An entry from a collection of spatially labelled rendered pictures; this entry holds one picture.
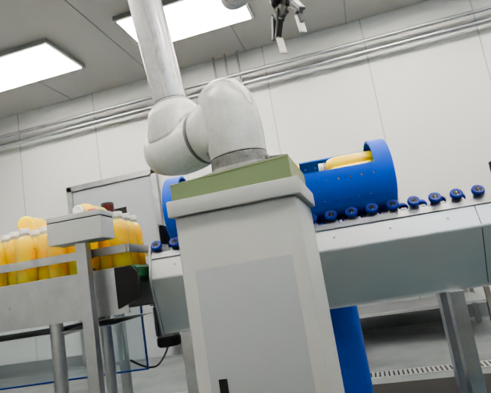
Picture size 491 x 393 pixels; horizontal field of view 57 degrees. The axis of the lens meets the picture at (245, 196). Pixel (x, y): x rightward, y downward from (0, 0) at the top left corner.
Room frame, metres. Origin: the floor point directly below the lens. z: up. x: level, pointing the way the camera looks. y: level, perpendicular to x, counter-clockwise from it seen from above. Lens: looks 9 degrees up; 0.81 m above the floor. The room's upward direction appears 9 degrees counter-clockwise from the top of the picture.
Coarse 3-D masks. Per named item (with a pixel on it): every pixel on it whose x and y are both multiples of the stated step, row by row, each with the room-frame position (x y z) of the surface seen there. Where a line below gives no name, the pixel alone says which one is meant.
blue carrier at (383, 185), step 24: (384, 144) 1.65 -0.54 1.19; (312, 168) 1.88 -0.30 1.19; (336, 168) 1.64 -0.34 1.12; (360, 168) 1.63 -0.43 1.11; (384, 168) 1.62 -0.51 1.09; (168, 192) 1.72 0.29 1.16; (312, 192) 1.65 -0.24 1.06; (336, 192) 1.65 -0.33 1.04; (360, 192) 1.65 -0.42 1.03; (384, 192) 1.65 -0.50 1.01
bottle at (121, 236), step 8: (120, 216) 1.70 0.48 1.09; (120, 224) 1.68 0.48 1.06; (120, 232) 1.68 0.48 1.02; (128, 232) 1.71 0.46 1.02; (112, 240) 1.68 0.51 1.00; (120, 240) 1.68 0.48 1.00; (128, 240) 1.70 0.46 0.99; (112, 256) 1.69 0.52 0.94; (120, 256) 1.68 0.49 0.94; (128, 256) 1.69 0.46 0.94; (112, 264) 1.70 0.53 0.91; (120, 264) 1.68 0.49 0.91; (128, 264) 1.69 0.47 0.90
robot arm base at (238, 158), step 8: (232, 152) 1.11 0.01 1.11; (240, 152) 1.11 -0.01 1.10; (248, 152) 1.11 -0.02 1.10; (256, 152) 1.12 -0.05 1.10; (264, 152) 1.15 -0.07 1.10; (216, 160) 1.14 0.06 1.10; (224, 160) 1.12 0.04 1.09; (232, 160) 1.11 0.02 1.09; (240, 160) 1.11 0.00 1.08; (248, 160) 1.11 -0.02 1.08; (256, 160) 1.12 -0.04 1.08; (216, 168) 1.14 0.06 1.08; (224, 168) 1.11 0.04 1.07
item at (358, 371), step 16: (320, 224) 2.04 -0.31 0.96; (336, 320) 2.04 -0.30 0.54; (352, 320) 2.07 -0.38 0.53; (336, 336) 2.04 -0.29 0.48; (352, 336) 2.06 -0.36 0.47; (352, 352) 2.05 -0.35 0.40; (352, 368) 2.04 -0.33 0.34; (368, 368) 2.12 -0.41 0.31; (352, 384) 2.04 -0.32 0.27; (368, 384) 2.09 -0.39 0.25
